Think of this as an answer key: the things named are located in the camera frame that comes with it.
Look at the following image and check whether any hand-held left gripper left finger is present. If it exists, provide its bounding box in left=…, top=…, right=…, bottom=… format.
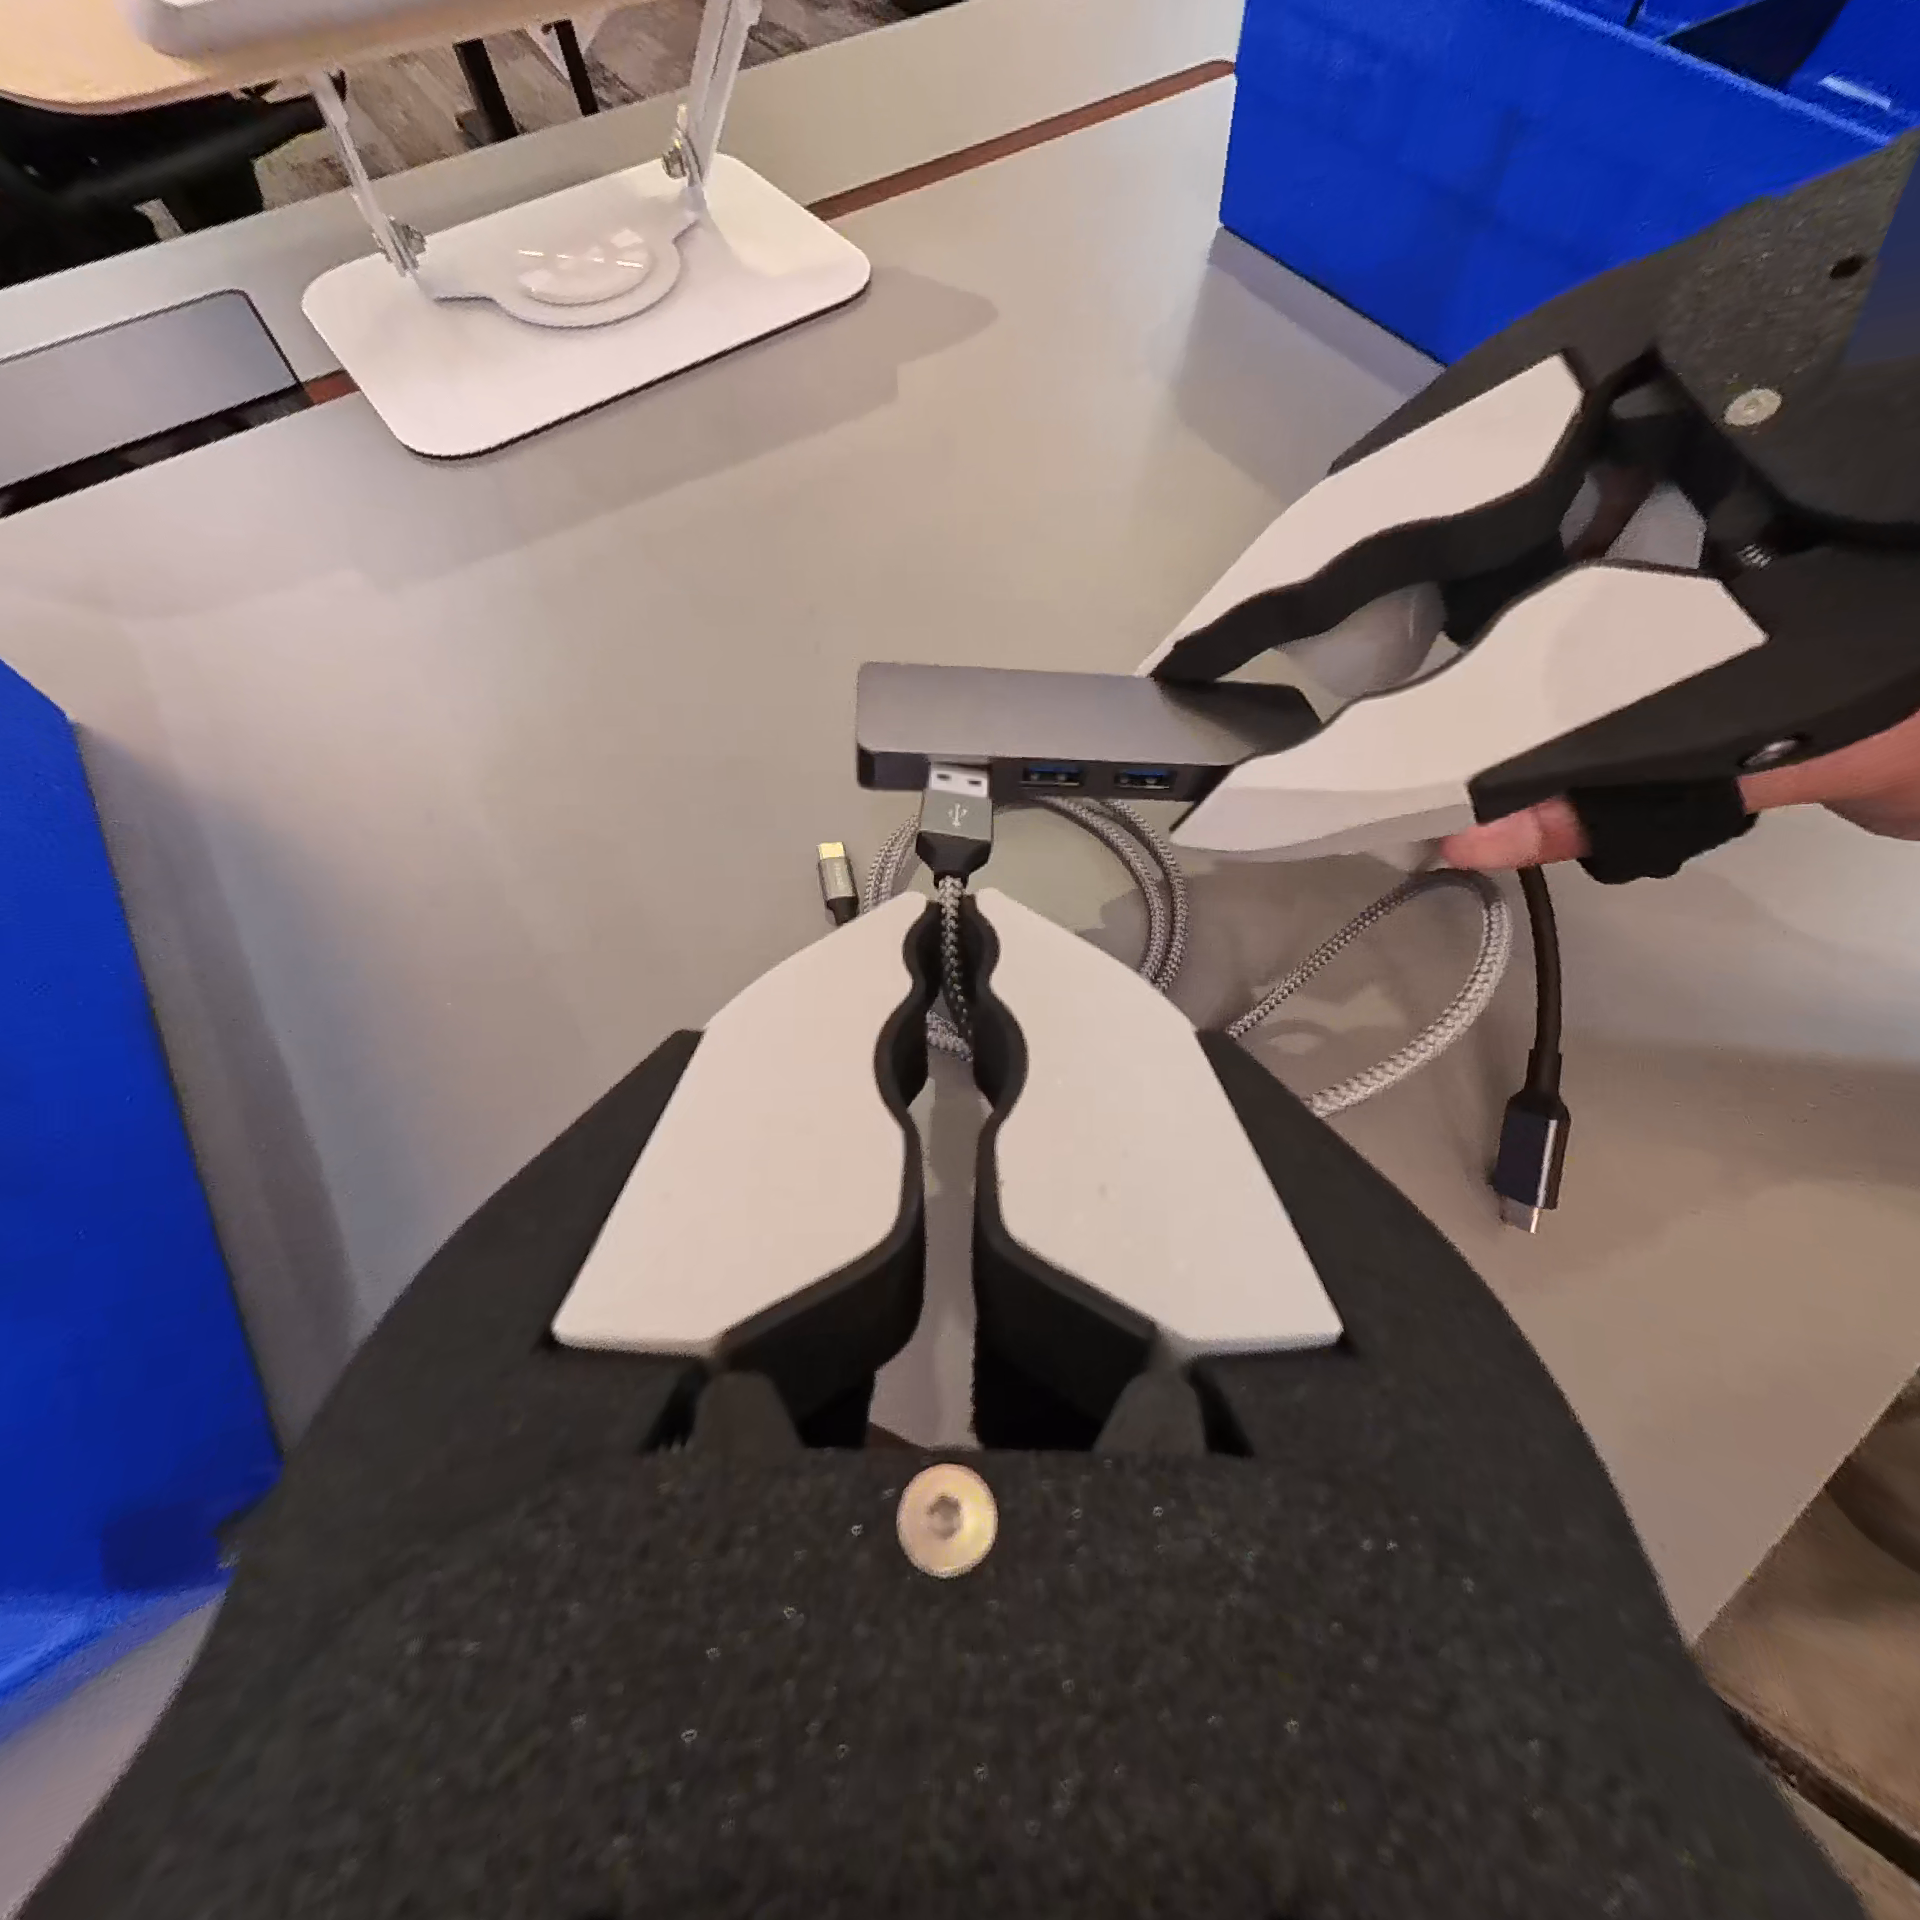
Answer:
left=549, top=891, right=923, bottom=1450

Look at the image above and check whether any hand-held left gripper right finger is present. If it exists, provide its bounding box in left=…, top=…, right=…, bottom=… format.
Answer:
left=970, top=887, right=1346, bottom=1450

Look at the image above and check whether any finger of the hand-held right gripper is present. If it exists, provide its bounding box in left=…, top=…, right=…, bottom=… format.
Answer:
left=1169, top=555, right=1771, bottom=857
left=1136, top=355, right=1641, bottom=711

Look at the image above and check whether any blue plastic bin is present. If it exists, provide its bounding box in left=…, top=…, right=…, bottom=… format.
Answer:
left=0, top=660, right=288, bottom=1742
left=1219, top=0, right=1920, bottom=367

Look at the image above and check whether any braided grey usb cable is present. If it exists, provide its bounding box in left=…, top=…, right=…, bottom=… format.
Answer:
left=817, top=761, right=1513, bottom=1119

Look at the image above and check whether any dark grey usb hub black cable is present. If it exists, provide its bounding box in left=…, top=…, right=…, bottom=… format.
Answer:
left=856, top=663, right=1574, bottom=1238

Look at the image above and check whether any person's right hand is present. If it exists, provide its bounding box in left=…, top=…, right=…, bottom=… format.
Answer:
left=1432, top=719, right=1920, bottom=885

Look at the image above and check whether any wooden book stand white base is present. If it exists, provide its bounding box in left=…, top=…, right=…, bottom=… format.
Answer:
left=0, top=0, right=875, bottom=459

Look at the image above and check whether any grey desk cable cover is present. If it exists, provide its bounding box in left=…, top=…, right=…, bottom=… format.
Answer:
left=0, top=287, right=308, bottom=490

